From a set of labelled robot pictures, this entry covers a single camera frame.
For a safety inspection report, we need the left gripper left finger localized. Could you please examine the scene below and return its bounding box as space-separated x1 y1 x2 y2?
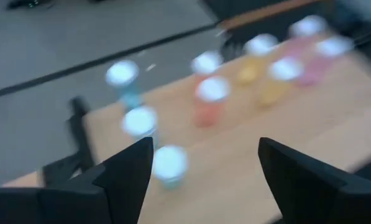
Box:
37 137 154 224

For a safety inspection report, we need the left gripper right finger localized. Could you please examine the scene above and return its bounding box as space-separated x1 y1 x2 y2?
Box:
258 138 371 224

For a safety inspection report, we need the wooden side board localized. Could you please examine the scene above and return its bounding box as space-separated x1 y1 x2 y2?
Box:
218 0 329 31

